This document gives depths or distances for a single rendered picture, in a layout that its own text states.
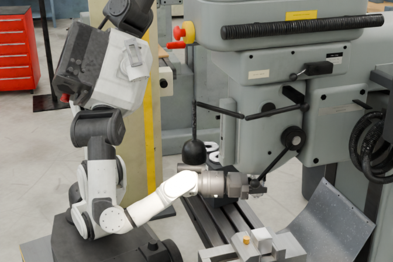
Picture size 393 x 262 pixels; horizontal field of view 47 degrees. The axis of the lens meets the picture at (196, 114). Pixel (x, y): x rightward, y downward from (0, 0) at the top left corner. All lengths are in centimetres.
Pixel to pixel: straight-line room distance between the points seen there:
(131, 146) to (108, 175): 182
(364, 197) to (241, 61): 74
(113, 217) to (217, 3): 72
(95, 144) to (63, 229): 110
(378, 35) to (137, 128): 214
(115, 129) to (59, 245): 108
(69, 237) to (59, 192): 146
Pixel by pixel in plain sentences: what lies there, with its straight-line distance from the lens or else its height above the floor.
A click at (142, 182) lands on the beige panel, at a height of 23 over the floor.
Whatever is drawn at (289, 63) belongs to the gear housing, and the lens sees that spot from 124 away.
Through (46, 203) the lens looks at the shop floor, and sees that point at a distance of 377.
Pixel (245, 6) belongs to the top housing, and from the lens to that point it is 113.
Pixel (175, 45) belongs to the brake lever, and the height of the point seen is 170.
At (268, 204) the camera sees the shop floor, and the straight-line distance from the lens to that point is 361.
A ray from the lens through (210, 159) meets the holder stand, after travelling 185.
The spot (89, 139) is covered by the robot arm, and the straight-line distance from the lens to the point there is 148.
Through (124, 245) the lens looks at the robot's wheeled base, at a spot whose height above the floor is 57.
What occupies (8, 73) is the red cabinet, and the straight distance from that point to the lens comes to 592.
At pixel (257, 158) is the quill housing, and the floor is 139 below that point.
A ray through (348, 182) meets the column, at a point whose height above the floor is 116.
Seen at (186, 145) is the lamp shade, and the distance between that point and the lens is 128.
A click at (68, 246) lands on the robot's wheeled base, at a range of 239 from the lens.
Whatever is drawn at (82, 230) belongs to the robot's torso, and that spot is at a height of 69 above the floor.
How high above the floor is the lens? 205
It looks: 24 degrees down
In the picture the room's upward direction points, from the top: straight up
